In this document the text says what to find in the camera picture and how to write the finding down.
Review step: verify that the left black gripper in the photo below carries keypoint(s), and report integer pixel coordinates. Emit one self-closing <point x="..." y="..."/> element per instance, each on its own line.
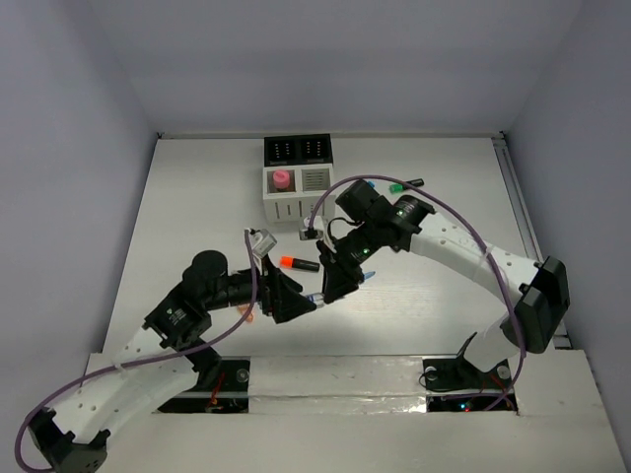
<point x="269" y="288"/>

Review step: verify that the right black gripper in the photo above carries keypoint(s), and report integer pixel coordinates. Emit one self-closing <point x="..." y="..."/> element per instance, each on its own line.
<point x="337" y="282"/>

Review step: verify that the orange cap black highlighter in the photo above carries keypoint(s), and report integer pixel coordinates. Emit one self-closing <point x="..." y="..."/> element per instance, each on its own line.
<point x="299" y="264"/>

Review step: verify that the green cap black highlighter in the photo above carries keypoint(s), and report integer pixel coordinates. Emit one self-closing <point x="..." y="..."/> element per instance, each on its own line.
<point x="396" y="188"/>

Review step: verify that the clear bottle blue cap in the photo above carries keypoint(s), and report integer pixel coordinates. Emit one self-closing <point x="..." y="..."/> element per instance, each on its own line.
<point x="316" y="298"/>

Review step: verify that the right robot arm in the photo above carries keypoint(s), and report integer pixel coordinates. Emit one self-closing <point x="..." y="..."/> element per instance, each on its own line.
<point x="416" y="227"/>

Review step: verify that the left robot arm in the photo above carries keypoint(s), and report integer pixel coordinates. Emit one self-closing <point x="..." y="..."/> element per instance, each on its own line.
<point x="166" y="356"/>

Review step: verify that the orange correction tape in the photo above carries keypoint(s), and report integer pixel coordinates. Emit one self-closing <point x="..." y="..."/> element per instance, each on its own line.
<point x="246" y="313"/>

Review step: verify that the white slotted container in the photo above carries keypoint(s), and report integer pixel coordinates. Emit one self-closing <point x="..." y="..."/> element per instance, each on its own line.
<point x="309" y="183"/>

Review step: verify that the black slotted container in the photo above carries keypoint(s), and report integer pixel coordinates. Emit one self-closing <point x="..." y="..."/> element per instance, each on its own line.
<point x="297" y="150"/>

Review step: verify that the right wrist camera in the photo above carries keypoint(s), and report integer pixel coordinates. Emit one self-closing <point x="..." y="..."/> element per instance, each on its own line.
<point x="312" y="228"/>

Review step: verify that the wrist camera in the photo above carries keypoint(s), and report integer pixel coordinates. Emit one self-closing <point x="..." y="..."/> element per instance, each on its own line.
<point x="312" y="228"/>
<point x="261" y="242"/>

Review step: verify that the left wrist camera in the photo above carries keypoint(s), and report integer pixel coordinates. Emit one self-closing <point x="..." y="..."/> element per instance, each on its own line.
<point x="261" y="242"/>

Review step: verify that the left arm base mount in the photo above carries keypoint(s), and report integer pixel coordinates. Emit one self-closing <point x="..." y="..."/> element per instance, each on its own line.
<point x="221" y="386"/>

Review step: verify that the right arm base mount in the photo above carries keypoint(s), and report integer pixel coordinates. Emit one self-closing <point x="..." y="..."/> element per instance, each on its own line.
<point x="454" y="385"/>

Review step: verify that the aluminium rail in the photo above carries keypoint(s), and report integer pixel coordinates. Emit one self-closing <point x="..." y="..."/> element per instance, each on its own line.
<point x="530" y="246"/>

